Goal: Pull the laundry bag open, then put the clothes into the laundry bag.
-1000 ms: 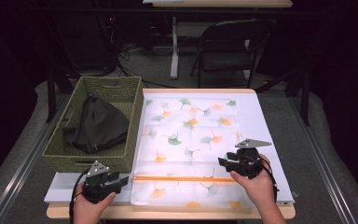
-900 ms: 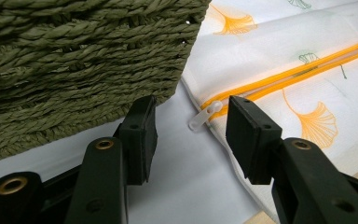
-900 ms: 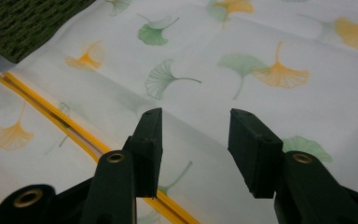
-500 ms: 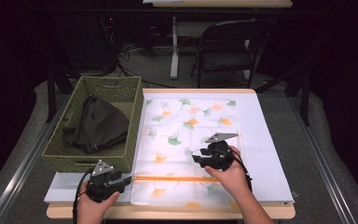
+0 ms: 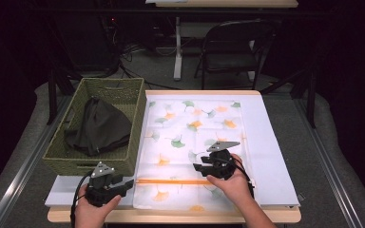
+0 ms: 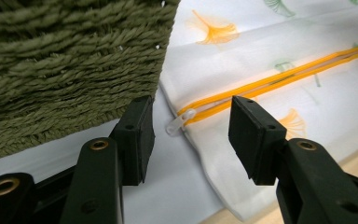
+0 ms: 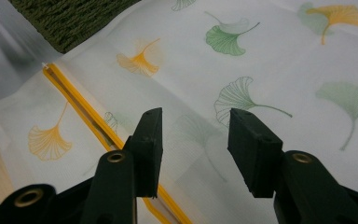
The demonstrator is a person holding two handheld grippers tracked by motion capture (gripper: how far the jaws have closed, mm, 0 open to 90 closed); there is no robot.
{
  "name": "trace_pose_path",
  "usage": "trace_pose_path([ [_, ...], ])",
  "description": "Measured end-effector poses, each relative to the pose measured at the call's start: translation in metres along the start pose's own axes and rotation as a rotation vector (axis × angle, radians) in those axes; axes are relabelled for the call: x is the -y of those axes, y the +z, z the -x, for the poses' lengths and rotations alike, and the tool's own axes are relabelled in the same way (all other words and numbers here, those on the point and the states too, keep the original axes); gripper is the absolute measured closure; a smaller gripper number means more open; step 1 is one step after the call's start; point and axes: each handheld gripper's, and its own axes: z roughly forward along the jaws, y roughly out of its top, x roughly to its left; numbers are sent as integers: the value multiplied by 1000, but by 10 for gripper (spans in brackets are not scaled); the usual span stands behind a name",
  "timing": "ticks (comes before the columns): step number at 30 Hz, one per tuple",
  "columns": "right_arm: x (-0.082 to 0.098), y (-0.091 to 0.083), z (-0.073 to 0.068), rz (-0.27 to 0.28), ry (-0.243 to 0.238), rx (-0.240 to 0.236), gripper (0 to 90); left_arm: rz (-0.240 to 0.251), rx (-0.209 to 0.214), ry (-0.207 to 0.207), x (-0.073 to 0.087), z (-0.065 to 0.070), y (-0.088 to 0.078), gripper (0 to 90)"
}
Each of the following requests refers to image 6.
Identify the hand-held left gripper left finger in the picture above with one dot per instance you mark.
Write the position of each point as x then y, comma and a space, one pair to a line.
135, 140

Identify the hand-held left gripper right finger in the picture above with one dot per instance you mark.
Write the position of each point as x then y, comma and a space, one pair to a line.
254, 140

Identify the white leaf-print laundry bag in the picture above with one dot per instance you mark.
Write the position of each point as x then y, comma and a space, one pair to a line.
261, 62

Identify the green woven basket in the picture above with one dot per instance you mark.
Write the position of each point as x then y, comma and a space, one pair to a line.
68, 68

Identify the white board table top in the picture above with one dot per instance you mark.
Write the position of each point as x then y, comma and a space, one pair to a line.
174, 186

